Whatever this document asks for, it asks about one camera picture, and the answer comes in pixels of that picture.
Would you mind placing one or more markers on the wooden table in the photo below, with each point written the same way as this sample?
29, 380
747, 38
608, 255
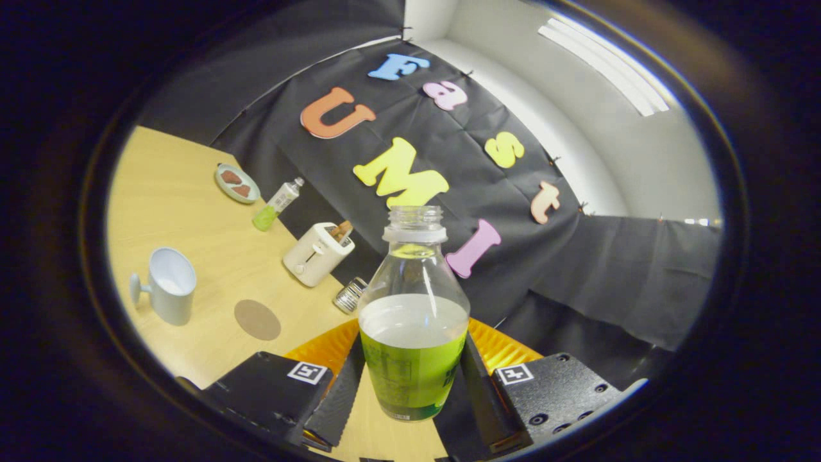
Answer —
179, 212

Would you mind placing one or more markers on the ceiling light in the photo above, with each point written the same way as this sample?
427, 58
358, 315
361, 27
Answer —
603, 64

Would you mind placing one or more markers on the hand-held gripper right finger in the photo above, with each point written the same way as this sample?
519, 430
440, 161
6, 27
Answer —
481, 404

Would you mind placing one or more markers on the brown toast slice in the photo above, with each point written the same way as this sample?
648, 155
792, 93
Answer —
343, 230

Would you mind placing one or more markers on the brown round coaster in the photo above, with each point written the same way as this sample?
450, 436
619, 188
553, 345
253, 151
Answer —
256, 319

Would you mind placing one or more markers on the white toaster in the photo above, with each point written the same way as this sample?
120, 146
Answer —
314, 256

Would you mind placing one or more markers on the clear juice bottle green label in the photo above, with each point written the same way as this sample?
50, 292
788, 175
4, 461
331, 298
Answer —
414, 366

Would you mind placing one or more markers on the metal mesh holder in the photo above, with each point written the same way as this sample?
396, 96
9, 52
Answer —
349, 296

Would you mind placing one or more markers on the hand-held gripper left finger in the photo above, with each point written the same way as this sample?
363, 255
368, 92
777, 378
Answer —
340, 398

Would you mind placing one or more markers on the pale green plate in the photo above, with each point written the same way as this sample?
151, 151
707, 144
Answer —
219, 169

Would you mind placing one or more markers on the white cup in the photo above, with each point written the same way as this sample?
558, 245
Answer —
170, 301

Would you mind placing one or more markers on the small white green bottle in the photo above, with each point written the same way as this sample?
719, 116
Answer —
279, 202

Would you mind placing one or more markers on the brown food piece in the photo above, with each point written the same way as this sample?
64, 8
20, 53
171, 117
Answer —
231, 176
242, 190

